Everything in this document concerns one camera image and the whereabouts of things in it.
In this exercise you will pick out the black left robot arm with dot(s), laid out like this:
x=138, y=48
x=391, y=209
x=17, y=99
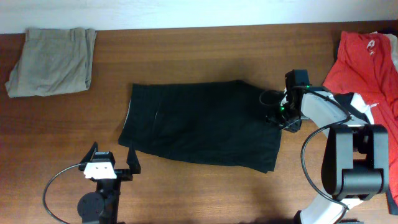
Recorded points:
x=102, y=205

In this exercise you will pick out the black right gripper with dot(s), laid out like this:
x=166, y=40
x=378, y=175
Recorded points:
x=291, y=126

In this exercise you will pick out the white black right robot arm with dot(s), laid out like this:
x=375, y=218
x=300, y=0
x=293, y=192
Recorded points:
x=355, y=164

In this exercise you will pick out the red shirt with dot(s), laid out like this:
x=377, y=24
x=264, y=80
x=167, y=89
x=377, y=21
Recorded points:
x=364, y=66

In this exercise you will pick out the black shorts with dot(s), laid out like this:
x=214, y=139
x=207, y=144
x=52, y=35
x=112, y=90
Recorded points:
x=221, y=123

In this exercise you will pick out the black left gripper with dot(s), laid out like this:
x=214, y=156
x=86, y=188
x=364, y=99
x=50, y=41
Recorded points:
x=134, y=165

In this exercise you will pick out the folded khaki shorts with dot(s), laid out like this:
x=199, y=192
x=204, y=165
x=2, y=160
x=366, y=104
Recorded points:
x=53, y=62

